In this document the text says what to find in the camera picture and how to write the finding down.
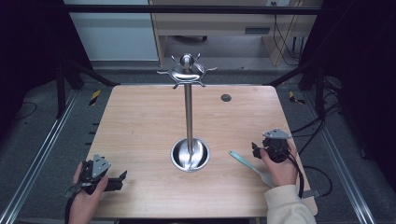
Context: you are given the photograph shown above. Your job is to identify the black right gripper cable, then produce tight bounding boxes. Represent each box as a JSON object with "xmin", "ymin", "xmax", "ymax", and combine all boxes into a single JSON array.
[{"xmin": 288, "ymin": 153, "xmax": 305, "ymax": 199}]

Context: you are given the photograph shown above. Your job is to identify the black metal frame bar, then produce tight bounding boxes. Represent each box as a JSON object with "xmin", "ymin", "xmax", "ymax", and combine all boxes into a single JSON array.
[{"xmin": 64, "ymin": 4, "xmax": 325, "ymax": 16}]

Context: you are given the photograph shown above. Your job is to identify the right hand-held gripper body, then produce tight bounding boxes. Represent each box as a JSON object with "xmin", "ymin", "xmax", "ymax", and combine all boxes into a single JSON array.
[{"xmin": 261, "ymin": 128, "xmax": 293, "ymax": 164}]

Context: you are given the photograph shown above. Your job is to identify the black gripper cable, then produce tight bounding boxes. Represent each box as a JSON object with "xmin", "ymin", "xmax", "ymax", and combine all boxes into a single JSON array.
[
  {"xmin": 64, "ymin": 184, "xmax": 82, "ymax": 224},
  {"xmin": 288, "ymin": 153, "xmax": 305, "ymax": 199}
]

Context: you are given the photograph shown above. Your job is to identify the white cabinet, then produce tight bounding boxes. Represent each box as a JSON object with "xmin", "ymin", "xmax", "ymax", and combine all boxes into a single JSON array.
[{"xmin": 64, "ymin": 0, "xmax": 160, "ymax": 62}]

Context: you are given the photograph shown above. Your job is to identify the teal handled spatula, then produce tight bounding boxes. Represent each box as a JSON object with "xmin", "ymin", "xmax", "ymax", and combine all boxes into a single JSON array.
[{"xmin": 228, "ymin": 150, "xmax": 276, "ymax": 189}]

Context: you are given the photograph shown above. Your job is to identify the black floor cable bundle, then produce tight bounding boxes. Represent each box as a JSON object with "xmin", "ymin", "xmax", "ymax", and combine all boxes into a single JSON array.
[{"xmin": 290, "ymin": 76, "xmax": 344, "ymax": 157}]

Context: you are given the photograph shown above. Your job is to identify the person's left hand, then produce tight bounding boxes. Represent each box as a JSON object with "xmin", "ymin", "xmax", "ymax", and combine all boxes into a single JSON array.
[{"xmin": 68, "ymin": 161, "xmax": 109, "ymax": 217}]

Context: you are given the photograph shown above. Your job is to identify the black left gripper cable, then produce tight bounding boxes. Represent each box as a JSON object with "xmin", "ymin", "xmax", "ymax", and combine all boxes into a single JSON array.
[{"xmin": 64, "ymin": 184, "xmax": 82, "ymax": 224}]

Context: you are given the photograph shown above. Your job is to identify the black floor cable loop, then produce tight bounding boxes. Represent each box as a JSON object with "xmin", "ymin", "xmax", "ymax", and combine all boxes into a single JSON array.
[{"xmin": 301, "ymin": 165, "xmax": 333, "ymax": 200}]

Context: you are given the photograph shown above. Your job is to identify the yellow black floor tape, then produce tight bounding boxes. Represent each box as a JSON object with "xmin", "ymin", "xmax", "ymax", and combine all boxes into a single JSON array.
[
  {"xmin": 288, "ymin": 91, "xmax": 306, "ymax": 105},
  {"xmin": 89, "ymin": 89, "xmax": 103, "ymax": 107}
]

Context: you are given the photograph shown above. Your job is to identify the steel utensil rack with hooks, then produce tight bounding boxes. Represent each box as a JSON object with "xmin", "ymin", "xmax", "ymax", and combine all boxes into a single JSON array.
[{"xmin": 156, "ymin": 52, "xmax": 219, "ymax": 173}]

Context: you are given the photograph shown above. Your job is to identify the black cables under desk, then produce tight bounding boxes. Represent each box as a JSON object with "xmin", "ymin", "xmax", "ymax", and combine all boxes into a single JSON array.
[{"xmin": 272, "ymin": 13, "xmax": 307, "ymax": 67}]

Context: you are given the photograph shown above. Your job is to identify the person's right hand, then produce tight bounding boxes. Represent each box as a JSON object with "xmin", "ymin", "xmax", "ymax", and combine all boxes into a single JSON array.
[{"xmin": 260, "ymin": 139, "xmax": 299, "ymax": 189}]

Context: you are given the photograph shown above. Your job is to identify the black metal frame stand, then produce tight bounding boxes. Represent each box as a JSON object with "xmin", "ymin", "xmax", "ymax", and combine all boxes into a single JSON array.
[
  {"xmin": 55, "ymin": 57, "xmax": 121, "ymax": 119},
  {"xmin": 264, "ymin": 57, "xmax": 327, "ymax": 120}
]

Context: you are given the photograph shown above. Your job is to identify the aluminium floor rail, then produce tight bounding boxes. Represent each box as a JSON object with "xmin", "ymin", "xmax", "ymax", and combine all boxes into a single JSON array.
[
  {"xmin": 0, "ymin": 89, "xmax": 79, "ymax": 224},
  {"xmin": 302, "ymin": 91, "xmax": 377, "ymax": 224}
]

